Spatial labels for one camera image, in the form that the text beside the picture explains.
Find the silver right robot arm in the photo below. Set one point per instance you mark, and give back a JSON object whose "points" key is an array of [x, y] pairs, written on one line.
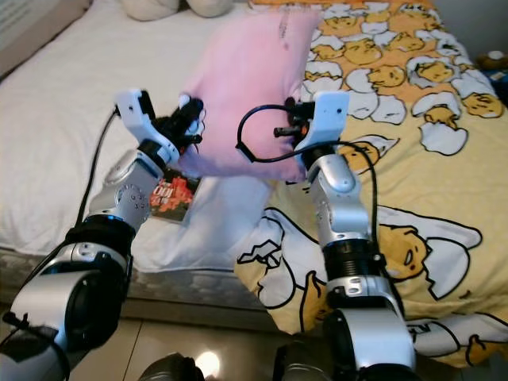
{"points": [[337, 198]]}

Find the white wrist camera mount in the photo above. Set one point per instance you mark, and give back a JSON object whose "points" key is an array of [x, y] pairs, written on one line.
{"points": [[329, 117], [139, 119]]}

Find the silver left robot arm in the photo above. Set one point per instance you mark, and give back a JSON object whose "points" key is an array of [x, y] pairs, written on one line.
{"points": [[48, 302]]}

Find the cream plush toy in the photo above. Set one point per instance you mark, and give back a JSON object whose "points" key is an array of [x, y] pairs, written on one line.
{"points": [[175, 6]]}

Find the pink pillow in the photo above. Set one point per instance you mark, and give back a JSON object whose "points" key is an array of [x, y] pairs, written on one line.
{"points": [[254, 87]]}

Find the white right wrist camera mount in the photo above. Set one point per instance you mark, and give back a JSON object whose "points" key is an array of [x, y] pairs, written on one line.
{"points": [[329, 117]]}

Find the dark red green book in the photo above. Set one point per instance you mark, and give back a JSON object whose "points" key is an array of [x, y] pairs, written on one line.
{"points": [[175, 198]]}

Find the dark left robot foot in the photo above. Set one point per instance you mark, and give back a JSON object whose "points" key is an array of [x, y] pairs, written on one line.
{"points": [[175, 369]]}

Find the yellow cartoon egg blanket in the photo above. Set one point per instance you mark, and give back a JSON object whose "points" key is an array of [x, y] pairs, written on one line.
{"points": [[436, 175]]}

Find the small white round item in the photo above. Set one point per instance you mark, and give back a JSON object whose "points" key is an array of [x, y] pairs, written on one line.
{"points": [[494, 63]]}

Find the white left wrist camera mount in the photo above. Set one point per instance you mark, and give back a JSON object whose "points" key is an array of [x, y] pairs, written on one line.
{"points": [[139, 119]]}

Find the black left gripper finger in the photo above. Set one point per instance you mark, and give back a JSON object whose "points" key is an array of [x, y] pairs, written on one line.
{"points": [[190, 113]]}

